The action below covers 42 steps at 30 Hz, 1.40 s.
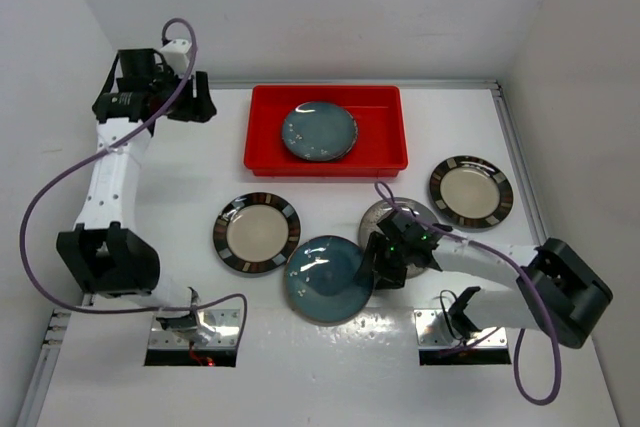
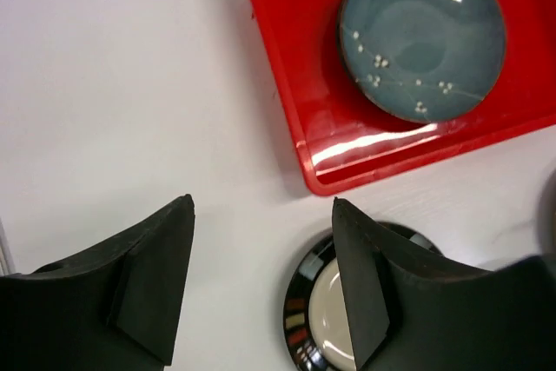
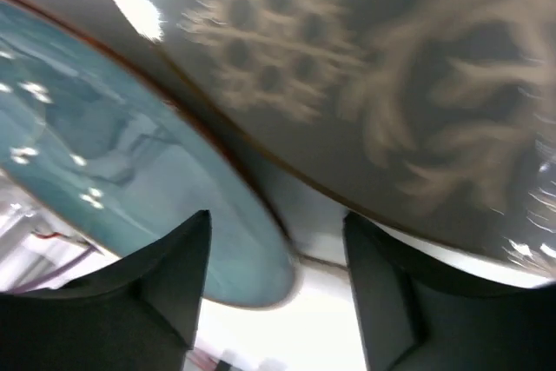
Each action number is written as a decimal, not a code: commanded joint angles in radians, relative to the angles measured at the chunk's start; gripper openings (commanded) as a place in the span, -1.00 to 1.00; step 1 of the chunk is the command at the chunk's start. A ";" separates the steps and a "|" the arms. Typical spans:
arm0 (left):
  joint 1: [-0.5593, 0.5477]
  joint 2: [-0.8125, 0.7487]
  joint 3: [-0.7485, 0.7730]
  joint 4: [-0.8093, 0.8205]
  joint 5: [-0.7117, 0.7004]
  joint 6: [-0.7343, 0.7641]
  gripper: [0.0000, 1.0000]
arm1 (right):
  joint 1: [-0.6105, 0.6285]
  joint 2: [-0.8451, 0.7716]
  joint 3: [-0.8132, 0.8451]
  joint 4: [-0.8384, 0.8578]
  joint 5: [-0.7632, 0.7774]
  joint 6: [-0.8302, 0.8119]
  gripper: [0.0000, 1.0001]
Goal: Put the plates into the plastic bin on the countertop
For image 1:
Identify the small teal plate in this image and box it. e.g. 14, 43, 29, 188
281, 101, 349, 162

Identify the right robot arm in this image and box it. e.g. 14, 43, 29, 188
354, 210, 613, 349

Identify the blue floral plate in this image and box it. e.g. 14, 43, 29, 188
343, 111, 359, 156

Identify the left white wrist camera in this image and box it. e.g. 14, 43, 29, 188
160, 39, 192, 75

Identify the aluminium table frame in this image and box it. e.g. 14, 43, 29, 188
19, 79, 569, 427

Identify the metal base plate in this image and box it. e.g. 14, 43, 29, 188
148, 309, 240, 350
413, 309, 508, 351

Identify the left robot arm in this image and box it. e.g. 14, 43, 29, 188
56, 40, 216, 344

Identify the large teal plate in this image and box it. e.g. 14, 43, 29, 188
284, 235, 374, 325

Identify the red plastic bin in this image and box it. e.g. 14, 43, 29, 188
244, 85, 409, 178

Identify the striped rim plate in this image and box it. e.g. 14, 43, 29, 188
427, 155, 514, 230
212, 192, 301, 275

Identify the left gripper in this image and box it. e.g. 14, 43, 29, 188
148, 66, 217, 123

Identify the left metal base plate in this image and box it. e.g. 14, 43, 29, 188
148, 309, 240, 350

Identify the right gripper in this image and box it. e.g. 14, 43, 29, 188
356, 231, 411, 290

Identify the grey reindeer plate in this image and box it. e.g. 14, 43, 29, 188
358, 197, 438, 279

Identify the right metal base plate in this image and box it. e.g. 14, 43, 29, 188
413, 309, 508, 351

